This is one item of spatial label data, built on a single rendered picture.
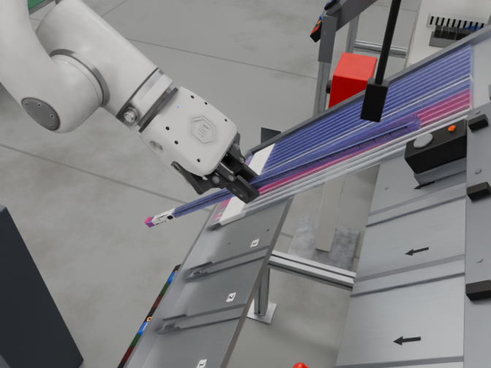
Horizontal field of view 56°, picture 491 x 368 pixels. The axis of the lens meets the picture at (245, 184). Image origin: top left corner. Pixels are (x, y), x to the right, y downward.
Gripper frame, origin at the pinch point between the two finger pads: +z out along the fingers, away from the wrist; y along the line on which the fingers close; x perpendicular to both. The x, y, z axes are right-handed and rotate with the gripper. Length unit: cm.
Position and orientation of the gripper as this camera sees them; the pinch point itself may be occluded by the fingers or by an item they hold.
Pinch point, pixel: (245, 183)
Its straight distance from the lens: 63.8
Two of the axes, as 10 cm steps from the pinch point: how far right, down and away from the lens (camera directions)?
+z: 7.4, 6.3, 2.4
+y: 3.8, -6.8, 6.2
